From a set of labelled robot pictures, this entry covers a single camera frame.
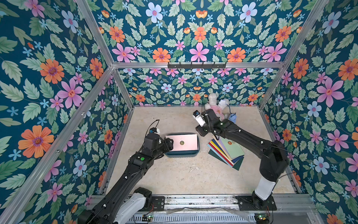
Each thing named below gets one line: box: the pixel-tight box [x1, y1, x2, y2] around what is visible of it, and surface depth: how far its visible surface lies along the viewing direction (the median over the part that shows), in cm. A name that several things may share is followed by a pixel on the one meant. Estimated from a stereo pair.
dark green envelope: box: [207, 148, 245, 171], surface depth 90 cm
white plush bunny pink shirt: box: [204, 92, 230, 121], surface depth 111 cm
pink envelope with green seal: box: [165, 133, 199, 152], surface depth 95 cm
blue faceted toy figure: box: [228, 112, 237, 124], surface depth 104 cm
